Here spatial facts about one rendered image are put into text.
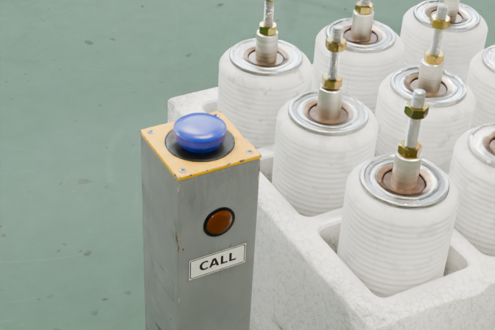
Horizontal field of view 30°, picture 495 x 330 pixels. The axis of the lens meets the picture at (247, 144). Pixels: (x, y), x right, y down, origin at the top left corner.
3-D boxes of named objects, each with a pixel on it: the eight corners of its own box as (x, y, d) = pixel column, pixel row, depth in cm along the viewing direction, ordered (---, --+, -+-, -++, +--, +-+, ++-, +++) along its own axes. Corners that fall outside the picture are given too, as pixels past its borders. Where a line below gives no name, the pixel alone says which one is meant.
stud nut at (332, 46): (334, 54, 81) (335, 46, 81) (320, 47, 83) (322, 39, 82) (350, 48, 83) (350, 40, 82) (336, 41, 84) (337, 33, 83)
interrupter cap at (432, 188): (362, 210, 75) (363, 203, 75) (355, 157, 81) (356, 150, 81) (455, 214, 75) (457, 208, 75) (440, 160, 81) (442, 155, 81)
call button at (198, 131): (235, 154, 70) (236, 132, 69) (187, 167, 68) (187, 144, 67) (211, 127, 73) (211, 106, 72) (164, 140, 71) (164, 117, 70)
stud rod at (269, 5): (264, 48, 94) (269, -21, 89) (259, 44, 94) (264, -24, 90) (273, 46, 94) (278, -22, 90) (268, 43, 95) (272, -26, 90)
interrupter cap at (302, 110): (301, 143, 83) (301, 136, 82) (278, 99, 89) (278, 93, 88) (380, 134, 84) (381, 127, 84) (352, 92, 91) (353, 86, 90)
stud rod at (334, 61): (329, 103, 85) (337, 30, 81) (322, 99, 86) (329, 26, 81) (337, 100, 86) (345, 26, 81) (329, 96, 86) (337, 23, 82)
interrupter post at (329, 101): (320, 124, 85) (323, 93, 84) (311, 110, 87) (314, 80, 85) (344, 121, 86) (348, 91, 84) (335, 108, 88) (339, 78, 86)
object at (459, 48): (466, 173, 111) (496, 39, 101) (387, 168, 111) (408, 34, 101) (455, 129, 119) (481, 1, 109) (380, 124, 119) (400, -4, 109)
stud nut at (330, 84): (330, 91, 84) (331, 83, 83) (317, 84, 85) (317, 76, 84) (345, 85, 85) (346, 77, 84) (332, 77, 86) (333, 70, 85)
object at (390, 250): (329, 370, 84) (351, 214, 74) (324, 297, 92) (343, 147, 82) (434, 375, 84) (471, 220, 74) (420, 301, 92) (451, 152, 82)
